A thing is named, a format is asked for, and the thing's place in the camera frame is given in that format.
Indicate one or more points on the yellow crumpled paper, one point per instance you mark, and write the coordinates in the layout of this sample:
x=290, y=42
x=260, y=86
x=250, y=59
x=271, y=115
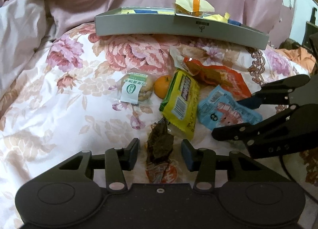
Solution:
x=218, y=17

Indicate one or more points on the brown dried snack packet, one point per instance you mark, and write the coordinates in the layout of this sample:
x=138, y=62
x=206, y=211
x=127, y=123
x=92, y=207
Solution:
x=160, y=144

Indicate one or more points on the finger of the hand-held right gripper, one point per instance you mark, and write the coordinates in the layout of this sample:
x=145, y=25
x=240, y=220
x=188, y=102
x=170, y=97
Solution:
x=249, y=102
x=236, y=133

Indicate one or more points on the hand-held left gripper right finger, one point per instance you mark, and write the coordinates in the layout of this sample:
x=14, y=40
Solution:
x=190, y=155

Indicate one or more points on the orange mandarin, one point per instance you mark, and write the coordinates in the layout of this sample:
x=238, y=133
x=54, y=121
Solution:
x=162, y=87

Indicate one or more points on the yellow snack packet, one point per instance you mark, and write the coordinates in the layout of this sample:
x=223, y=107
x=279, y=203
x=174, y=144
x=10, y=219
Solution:
x=180, y=102

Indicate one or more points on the light blue snack packet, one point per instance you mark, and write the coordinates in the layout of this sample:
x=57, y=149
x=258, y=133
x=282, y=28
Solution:
x=223, y=112

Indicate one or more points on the clear white-label bun packet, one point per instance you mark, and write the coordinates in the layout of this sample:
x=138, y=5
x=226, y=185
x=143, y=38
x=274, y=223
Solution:
x=131, y=87

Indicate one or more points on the orange cloth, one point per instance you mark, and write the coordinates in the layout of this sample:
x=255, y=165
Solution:
x=298, y=57

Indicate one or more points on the grey cardboard box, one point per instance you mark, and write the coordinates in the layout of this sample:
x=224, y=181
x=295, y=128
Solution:
x=149, y=27

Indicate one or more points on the pale pink duvet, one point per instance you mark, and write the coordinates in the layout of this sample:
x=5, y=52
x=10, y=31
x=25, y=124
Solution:
x=22, y=40

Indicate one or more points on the cream orange bread packet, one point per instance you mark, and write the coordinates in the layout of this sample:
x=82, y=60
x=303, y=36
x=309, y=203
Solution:
x=191, y=5

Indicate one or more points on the red snack packet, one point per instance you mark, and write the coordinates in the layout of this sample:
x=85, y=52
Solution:
x=223, y=77

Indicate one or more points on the floral bedsheet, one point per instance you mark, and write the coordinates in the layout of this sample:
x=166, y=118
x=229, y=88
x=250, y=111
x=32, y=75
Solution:
x=74, y=119

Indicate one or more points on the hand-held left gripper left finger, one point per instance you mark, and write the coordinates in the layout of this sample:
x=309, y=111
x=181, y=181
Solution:
x=134, y=154

